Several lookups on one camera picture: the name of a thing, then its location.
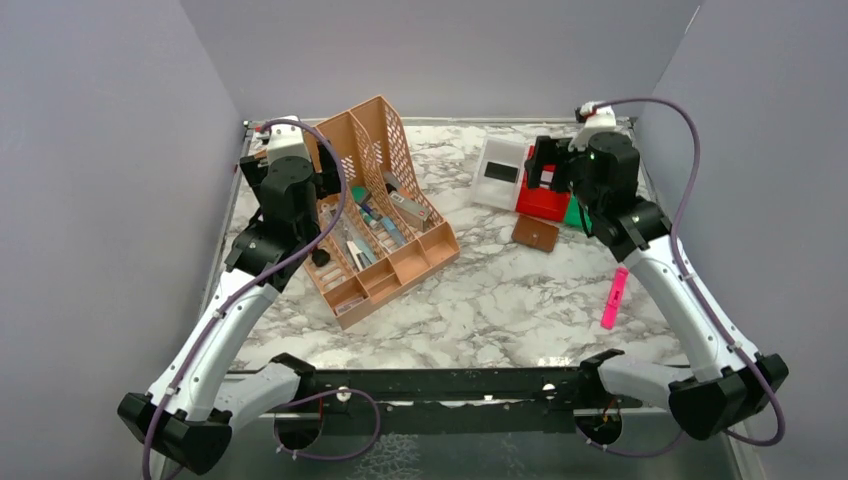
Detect white plastic bin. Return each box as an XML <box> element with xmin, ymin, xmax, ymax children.
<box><xmin>470</xmin><ymin>137</ymin><xmax>529</xmax><ymax>211</ymax></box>

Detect brown leather card holder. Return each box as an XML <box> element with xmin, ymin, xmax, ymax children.
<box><xmin>511</xmin><ymin>215</ymin><xmax>560</xmax><ymax>253</ymax></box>

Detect black mounting rail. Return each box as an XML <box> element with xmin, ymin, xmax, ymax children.
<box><xmin>269</xmin><ymin>354</ymin><xmax>640</xmax><ymax>444</ymax></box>

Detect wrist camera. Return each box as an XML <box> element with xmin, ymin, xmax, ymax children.
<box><xmin>568</xmin><ymin>102</ymin><xmax>617</xmax><ymax>152</ymax></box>
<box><xmin>256</xmin><ymin>124</ymin><xmax>310</xmax><ymax>163</ymax></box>

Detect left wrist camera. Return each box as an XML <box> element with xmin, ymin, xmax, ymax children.
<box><xmin>256</xmin><ymin>124</ymin><xmax>310</xmax><ymax>163</ymax></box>

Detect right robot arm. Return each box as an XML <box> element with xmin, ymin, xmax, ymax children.
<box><xmin>525</xmin><ymin>131</ymin><xmax>789</xmax><ymax>440</ymax></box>

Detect pink highlighter marker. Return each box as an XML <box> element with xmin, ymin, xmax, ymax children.
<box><xmin>600</xmin><ymin>267</ymin><xmax>629</xmax><ymax>330</ymax></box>

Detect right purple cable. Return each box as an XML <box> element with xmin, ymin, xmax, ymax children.
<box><xmin>582</xmin><ymin>97</ymin><xmax>787</xmax><ymax>448</ymax></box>

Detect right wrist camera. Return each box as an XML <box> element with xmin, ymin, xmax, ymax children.
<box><xmin>568</xmin><ymin>102</ymin><xmax>617</xmax><ymax>152</ymax></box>

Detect black card in white bin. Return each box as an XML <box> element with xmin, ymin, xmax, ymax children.
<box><xmin>483</xmin><ymin>162</ymin><xmax>519</xmax><ymax>184</ymax></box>

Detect orange desk organizer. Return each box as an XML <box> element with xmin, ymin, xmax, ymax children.
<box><xmin>304</xmin><ymin>96</ymin><xmax>460</xmax><ymax>329</ymax></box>

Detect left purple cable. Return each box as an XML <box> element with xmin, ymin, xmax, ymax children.
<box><xmin>140</xmin><ymin>119</ymin><xmax>349</xmax><ymax>480</ymax></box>

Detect purple cable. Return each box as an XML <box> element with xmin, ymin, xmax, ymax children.
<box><xmin>582</xmin><ymin>97</ymin><xmax>787</xmax><ymax>448</ymax></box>
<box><xmin>140</xmin><ymin>119</ymin><xmax>349</xmax><ymax>480</ymax></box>

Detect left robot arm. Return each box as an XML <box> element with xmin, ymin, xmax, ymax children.
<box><xmin>118</xmin><ymin>149</ymin><xmax>347</xmax><ymax>479</ymax></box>

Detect green plastic bin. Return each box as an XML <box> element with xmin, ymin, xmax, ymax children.
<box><xmin>563</xmin><ymin>197</ymin><xmax>592</xmax><ymax>232</ymax></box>

